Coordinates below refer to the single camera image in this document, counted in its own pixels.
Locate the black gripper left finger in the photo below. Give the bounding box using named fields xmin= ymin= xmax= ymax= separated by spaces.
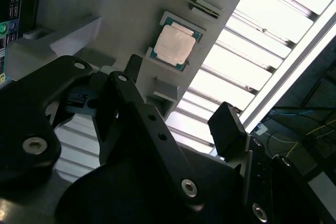
xmin=0 ymin=54 xmax=206 ymax=212

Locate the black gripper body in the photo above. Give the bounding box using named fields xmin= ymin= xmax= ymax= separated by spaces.
xmin=55 ymin=146 xmax=245 ymax=224

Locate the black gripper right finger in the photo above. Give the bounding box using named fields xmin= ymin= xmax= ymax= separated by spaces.
xmin=206 ymin=101 xmax=336 ymax=224

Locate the silver CPU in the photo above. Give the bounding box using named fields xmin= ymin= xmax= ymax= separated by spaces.
xmin=147 ymin=16 xmax=205 ymax=72

